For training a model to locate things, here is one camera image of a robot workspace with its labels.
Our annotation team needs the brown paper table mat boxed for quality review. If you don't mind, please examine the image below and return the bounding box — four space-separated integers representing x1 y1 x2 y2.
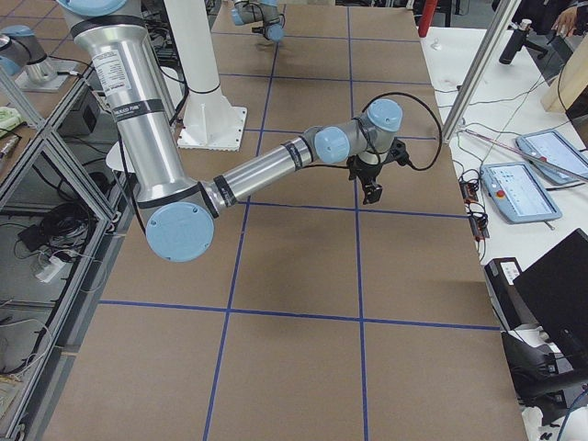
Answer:
44 3 529 441

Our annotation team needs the teach pendant near tablet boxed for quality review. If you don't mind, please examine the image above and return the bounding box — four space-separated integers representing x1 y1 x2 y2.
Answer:
480 162 562 224

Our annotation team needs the teach pendant tablet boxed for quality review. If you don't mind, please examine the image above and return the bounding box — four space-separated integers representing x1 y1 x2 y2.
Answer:
480 162 562 224
515 130 587 178

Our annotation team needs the pink metal rod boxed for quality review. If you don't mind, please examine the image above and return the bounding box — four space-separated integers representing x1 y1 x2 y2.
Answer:
459 129 587 182

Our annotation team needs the teach pendant far tablet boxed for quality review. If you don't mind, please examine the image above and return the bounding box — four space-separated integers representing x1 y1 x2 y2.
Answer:
515 130 587 178

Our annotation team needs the black laptop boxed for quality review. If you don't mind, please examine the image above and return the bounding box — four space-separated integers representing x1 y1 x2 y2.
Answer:
514 228 587 368

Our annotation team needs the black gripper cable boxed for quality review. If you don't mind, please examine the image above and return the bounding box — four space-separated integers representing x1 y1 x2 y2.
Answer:
357 93 444 172

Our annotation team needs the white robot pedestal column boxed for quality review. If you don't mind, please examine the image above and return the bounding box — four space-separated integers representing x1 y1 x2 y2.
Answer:
164 0 247 151

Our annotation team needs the aluminium frame post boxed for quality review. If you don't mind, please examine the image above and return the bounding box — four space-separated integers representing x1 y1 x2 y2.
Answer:
442 0 520 144

